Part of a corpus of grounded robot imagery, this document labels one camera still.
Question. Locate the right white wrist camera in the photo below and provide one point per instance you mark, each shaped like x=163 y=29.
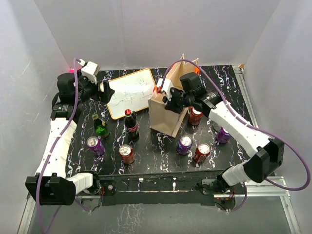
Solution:
x=164 y=86

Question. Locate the purple can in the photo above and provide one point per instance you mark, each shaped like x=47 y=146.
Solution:
x=95 y=145
x=223 y=136
x=184 y=145

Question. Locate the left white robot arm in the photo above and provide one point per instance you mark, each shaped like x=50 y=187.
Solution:
x=50 y=185

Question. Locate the small whiteboard wooden frame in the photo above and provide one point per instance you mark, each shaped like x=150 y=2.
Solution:
x=132 y=89

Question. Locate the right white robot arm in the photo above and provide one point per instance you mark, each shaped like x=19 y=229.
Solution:
x=265 y=153

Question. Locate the green glass bottle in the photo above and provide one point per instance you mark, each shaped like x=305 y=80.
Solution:
x=100 y=126

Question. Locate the grey tape roll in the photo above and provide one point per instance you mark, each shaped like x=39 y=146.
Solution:
x=216 y=127

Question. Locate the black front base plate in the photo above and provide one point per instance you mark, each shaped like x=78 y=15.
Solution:
x=159 y=188

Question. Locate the dark cola glass bottle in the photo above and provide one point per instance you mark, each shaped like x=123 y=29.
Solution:
x=131 y=125

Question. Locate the red can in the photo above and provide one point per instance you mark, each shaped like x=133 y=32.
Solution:
x=201 y=153
x=127 y=154
x=194 y=116

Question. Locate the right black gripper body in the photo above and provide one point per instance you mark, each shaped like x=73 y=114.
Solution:
x=179 y=100

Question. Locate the beige canvas bag orange handles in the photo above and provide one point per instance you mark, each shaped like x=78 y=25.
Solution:
x=165 y=115

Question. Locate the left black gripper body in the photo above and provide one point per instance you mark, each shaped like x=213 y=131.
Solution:
x=88 y=90

